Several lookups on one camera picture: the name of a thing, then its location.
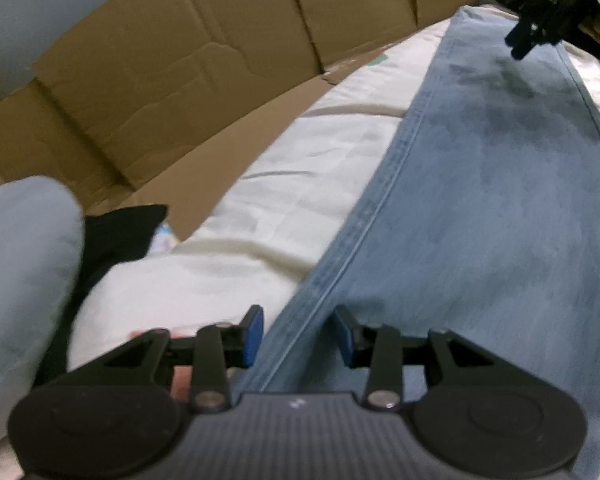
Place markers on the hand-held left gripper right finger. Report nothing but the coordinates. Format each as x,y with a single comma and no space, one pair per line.
344,340

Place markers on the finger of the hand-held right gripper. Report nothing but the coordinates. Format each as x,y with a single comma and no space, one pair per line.
522,40

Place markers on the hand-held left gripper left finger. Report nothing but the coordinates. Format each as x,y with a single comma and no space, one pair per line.
254,335

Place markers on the blue denim pants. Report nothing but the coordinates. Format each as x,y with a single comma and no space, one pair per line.
480,185

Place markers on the white printed bed sheet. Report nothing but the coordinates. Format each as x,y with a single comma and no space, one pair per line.
280,210

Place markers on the black cloth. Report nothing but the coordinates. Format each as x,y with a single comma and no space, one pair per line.
125,235

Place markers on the flattened cardboard sheet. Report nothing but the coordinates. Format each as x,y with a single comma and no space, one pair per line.
180,85

